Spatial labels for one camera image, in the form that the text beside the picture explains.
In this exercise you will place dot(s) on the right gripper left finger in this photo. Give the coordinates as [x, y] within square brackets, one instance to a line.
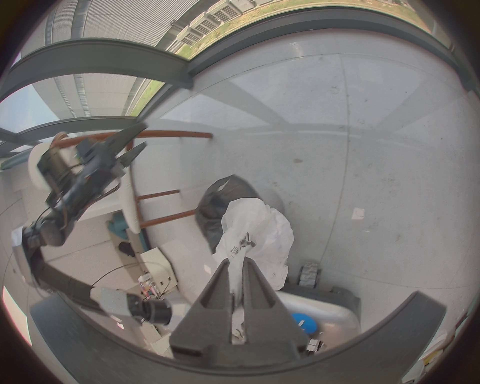
[210, 322]

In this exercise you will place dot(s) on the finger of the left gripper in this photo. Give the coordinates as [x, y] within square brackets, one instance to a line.
[125, 137]
[134, 153]

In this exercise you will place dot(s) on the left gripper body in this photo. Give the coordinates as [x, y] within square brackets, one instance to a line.
[101, 165]

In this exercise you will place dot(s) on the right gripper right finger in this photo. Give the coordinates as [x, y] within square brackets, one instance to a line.
[266, 322]

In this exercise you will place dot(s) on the white plastic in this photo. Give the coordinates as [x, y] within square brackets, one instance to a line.
[258, 225]

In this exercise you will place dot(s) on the black plastic bag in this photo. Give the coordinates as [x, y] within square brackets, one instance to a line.
[213, 210]

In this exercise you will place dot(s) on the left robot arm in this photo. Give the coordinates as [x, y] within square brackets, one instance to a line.
[56, 168]

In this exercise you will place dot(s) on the white chair with wooden legs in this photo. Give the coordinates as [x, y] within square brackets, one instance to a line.
[129, 202]

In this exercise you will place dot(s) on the window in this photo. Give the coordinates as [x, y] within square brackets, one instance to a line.
[112, 60]

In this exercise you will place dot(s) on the pale cardboard box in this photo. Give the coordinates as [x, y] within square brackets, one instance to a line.
[155, 266]

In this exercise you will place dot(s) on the blue-green curtain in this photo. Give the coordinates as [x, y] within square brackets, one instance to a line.
[17, 162]

